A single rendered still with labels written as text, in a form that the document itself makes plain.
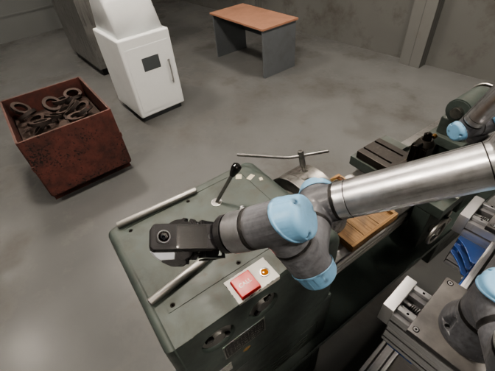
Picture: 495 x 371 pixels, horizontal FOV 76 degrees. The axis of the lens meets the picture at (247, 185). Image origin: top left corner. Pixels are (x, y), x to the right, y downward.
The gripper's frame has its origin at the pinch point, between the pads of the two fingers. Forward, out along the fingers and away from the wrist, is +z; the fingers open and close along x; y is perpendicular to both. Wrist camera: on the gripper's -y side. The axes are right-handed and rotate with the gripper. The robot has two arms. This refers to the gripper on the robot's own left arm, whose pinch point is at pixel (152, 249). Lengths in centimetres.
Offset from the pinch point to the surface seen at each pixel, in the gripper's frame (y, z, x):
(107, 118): 88, 183, 147
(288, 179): 57, -3, 27
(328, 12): 392, 57, 419
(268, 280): 32.4, -6.5, -8.0
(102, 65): 164, 351, 345
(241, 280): 27.5, -1.2, -7.3
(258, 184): 48, 4, 26
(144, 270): 15.0, 23.6, -1.9
